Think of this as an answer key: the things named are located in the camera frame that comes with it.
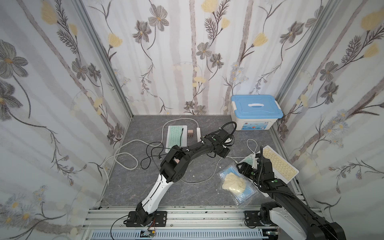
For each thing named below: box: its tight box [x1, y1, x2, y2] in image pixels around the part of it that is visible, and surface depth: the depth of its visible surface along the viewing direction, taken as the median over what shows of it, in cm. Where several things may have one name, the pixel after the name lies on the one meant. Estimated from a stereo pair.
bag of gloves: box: [216, 164, 260, 208], surface depth 84 cm
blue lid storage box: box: [230, 94, 284, 131], surface depth 106 cm
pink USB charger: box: [187, 129, 194, 137], surface depth 110 cm
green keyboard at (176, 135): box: [165, 125, 188, 154], surface depth 110 cm
